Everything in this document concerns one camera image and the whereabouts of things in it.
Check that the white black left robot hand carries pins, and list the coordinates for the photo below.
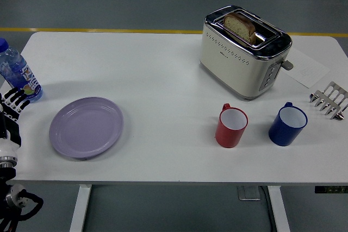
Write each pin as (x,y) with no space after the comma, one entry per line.
(7,137)

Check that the purple ceramic plate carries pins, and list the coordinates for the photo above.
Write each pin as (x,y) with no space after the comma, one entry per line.
(86,127)

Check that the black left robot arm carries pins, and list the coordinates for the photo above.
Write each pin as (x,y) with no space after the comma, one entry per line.
(13,199)

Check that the clear blue-capped water bottle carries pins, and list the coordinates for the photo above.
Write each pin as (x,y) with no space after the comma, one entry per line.
(19,75)

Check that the white table leg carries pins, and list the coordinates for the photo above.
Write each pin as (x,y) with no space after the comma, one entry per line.
(80,207)
(278,210)

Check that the red enamel mug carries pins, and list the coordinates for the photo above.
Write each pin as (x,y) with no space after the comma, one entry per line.
(231,128)

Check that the cream chrome toaster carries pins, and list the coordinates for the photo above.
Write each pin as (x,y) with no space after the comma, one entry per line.
(239,63)

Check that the grey table control box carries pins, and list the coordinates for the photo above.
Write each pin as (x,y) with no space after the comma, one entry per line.
(248,192)

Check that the brown bread slice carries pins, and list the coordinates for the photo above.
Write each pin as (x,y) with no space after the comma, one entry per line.
(240,27)

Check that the blue enamel mug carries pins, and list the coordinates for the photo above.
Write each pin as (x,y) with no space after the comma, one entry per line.
(286,127)

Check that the white paper sheet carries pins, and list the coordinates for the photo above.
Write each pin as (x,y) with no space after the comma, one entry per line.
(307,69)

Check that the silver metal toast rack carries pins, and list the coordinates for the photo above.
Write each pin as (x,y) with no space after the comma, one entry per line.
(330,101)

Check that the black table control panel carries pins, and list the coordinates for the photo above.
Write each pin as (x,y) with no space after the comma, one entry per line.
(331,189)

